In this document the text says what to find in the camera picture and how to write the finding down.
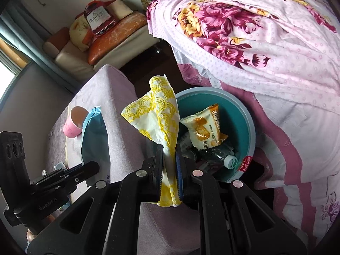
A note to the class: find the red bucket tag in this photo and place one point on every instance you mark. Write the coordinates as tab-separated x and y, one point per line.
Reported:
245	163

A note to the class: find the yellow patterned napkin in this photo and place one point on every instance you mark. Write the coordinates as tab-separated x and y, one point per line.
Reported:
159	106

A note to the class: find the grey blue curtain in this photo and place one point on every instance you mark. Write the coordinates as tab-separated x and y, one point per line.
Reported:
39	55

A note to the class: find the orange white snack bag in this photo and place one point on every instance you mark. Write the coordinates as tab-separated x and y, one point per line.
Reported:
204	127

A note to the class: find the pink white bedsheet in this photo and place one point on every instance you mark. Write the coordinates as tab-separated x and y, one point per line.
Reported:
292	151

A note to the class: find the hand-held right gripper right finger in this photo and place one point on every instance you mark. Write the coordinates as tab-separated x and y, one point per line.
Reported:
179	172

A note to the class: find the floral pink quilt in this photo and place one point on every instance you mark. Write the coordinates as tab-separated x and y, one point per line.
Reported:
252	45

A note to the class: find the orange seat cushion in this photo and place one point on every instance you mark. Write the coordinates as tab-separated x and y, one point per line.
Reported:
117	37

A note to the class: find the pink paper cup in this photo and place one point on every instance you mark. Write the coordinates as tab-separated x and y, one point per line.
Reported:
71	127

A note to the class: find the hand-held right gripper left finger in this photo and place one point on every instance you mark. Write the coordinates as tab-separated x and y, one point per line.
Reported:
159	170

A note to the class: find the teal plastic bucket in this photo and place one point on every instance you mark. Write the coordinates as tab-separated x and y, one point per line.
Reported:
194	106

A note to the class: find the wooden window frame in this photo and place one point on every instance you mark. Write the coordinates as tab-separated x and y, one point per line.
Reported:
10	53

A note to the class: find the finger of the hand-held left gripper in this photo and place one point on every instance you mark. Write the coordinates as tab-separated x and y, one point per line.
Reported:
85	171

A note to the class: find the green label plastic bottle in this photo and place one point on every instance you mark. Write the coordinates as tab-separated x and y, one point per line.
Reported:
215	155

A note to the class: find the bottle shaped pillow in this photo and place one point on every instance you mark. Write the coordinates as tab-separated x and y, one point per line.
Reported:
98	18

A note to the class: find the teal blue snack bag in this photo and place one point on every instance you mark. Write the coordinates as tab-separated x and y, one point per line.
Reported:
95	138

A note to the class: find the cream leather sofa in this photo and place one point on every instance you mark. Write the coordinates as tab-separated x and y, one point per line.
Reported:
69	55

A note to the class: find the yellow cartoon cushion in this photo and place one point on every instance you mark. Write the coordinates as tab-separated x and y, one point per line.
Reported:
78	34

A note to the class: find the beige pillow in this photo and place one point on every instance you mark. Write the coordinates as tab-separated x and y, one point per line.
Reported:
120	9

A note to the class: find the lilac tablecloth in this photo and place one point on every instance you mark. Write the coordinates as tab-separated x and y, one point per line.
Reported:
119	143

